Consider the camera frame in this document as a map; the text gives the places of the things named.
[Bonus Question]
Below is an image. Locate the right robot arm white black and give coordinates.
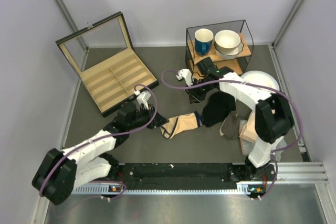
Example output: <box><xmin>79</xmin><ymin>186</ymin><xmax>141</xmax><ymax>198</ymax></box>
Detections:
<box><xmin>176</xmin><ymin>58</ymin><xmax>294</xmax><ymax>180</ymax></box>

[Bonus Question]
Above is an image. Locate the striped grey underwear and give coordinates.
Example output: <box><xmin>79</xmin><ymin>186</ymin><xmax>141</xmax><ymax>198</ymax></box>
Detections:
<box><xmin>239</xmin><ymin>120</ymin><xmax>287</xmax><ymax>162</ymax></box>

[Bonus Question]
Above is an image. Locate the cream ceramic bowl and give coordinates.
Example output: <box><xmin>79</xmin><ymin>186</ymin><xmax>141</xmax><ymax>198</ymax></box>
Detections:
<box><xmin>215</xmin><ymin>30</ymin><xmax>241</xmax><ymax>52</ymax></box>

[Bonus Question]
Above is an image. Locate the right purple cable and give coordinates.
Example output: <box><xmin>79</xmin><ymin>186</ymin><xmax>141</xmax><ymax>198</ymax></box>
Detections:
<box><xmin>161</xmin><ymin>70</ymin><xmax>304</xmax><ymax>200</ymax></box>

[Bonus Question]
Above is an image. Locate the grey slotted cable duct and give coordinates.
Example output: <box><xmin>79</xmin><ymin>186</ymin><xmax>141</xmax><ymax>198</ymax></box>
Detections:
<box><xmin>70</xmin><ymin>183</ymin><xmax>251</xmax><ymax>196</ymax></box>

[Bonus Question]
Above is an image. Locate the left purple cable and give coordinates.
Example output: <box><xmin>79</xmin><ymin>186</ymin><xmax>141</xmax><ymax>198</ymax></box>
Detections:
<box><xmin>39</xmin><ymin>84</ymin><xmax>158</xmax><ymax>200</ymax></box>

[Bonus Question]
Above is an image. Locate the beige underwear navy trim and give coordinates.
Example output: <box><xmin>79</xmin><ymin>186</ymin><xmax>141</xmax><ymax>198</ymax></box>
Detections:
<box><xmin>160</xmin><ymin>111</ymin><xmax>204</xmax><ymax>139</ymax></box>

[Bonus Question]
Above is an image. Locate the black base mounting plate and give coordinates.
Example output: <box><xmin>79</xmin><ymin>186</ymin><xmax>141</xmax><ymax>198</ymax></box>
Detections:
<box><xmin>95</xmin><ymin>163</ymin><xmax>275</xmax><ymax>190</ymax></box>

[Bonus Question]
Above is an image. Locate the white scalloped dish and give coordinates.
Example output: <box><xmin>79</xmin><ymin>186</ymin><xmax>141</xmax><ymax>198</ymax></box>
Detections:
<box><xmin>214</xmin><ymin>42</ymin><xmax>244</xmax><ymax>60</ymax></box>

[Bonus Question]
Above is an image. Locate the grey underwear white band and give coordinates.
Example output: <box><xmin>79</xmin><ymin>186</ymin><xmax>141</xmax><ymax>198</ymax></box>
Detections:
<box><xmin>219</xmin><ymin>111</ymin><xmax>240</xmax><ymax>140</ymax></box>

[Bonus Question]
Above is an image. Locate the white round plate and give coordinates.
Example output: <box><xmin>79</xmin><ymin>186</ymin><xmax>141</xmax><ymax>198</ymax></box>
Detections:
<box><xmin>241</xmin><ymin>70</ymin><xmax>280</xmax><ymax>91</ymax></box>

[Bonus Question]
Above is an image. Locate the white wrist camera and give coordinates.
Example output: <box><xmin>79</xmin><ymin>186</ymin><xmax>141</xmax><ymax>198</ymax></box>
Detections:
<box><xmin>134</xmin><ymin>89</ymin><xmax>152</xmax><ymax>110</ymax></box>
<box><xmin>176</xmin><ymin>69</ymin><xmax>194</xmax><ymax>87</ymax></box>

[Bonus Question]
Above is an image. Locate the black compartment box glass lid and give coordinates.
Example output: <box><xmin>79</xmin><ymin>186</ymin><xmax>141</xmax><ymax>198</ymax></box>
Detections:
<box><xmin>56</xmin><ymin>12</ymin><xmax>159</xmax><ymax>117</ymax></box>

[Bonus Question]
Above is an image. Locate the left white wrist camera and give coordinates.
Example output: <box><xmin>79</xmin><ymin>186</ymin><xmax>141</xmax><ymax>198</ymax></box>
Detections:
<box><xmin>134</xmin><ymin>89</ymin><xmax>152</xmax><ymax>110</ymax></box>

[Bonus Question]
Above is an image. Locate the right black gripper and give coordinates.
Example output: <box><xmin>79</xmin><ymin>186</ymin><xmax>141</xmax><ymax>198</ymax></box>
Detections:
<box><xmin>184</xmin><ymin>77</ymin><xmax>215</xmax><ymax>104</ymax></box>

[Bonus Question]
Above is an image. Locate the blue ceramic mug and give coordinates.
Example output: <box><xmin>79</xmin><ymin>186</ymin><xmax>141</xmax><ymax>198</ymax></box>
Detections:
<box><xmin>195</xmin><ymin>28</ymin><xmax>214</xmax><ymax>56</ymax></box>

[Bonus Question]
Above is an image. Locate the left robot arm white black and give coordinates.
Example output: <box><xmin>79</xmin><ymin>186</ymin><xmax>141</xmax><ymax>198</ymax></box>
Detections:
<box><xmin>31</xmin><ymin>103</ymin><xmax>168</xmax><ymax>205</ymax></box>

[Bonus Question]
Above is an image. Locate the black underwear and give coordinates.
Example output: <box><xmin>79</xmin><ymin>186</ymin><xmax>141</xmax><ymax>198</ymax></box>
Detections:
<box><xmin>202</xmin><ymin>91</ymin><xmax>236</xmax><ymax>127</ymax></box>

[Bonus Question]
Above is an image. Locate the black wire wooden shelf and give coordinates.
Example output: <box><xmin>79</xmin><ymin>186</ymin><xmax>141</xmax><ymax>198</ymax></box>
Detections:
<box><xmin>185</xmin><ymin>19</ymin><xmax>254</xmax><ymax>79</ymax></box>

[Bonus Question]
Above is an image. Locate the purple cable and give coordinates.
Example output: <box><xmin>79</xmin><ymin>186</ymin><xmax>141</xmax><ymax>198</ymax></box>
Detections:
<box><xmin>161</xmin><ymin>70</ymin><xmax>304</xmax><ymax>200</ymax></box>
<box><xmin>39</xmin><ymin>84</ymin><xmax>158</xmax><ymax>200</ymax></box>

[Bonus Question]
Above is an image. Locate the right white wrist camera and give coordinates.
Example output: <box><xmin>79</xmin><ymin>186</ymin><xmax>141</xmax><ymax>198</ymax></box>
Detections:
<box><xmin>176</xmin><ymin>69</ymin><xmax>194</xmax><ymax>87</ymax></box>

